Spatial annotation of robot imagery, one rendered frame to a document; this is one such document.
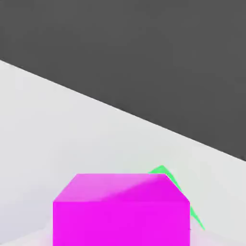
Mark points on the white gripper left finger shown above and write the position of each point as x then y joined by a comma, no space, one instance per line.
38,239

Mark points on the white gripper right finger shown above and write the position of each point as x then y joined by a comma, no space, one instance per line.
203,240

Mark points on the small magenta cube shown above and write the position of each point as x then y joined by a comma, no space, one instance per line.
121,221

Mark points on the small green cube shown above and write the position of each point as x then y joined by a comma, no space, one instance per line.
161,169

